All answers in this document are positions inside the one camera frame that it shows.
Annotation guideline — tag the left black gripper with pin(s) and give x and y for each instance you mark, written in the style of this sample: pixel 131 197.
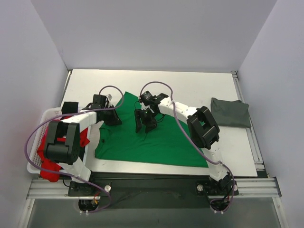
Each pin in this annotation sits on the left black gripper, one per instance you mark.
pixel 111 118

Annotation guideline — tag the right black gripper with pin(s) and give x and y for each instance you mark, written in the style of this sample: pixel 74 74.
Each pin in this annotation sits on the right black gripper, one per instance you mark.
pixel 146 119

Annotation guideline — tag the green t shirt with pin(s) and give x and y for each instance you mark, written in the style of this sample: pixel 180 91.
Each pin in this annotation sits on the green t shirt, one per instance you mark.
pixel 164 145

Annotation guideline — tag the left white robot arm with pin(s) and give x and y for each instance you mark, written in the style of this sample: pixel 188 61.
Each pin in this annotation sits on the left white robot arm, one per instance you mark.
pixel 100 102

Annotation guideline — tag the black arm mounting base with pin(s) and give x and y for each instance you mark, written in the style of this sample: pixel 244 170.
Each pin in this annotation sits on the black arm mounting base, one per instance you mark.
pixel 154 191

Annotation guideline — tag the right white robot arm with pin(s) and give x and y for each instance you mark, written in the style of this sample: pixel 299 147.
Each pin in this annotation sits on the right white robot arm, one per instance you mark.
pixel 198 125

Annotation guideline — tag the black t shirt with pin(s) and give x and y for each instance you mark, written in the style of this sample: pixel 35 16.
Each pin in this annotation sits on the black t shirt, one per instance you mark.
pixel 69 108

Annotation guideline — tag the white plastic laundry basket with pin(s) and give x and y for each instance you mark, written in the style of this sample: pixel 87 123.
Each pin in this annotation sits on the white plastic laundry basket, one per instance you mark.
pixel 35 158

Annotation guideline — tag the red t shirt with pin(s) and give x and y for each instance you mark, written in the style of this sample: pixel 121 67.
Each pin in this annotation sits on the red t shirt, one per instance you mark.
pixel 50 171

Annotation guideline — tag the folded dark grey t shirt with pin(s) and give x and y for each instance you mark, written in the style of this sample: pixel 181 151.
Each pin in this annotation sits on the folded dark grey t shirt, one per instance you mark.
pixel 230 113

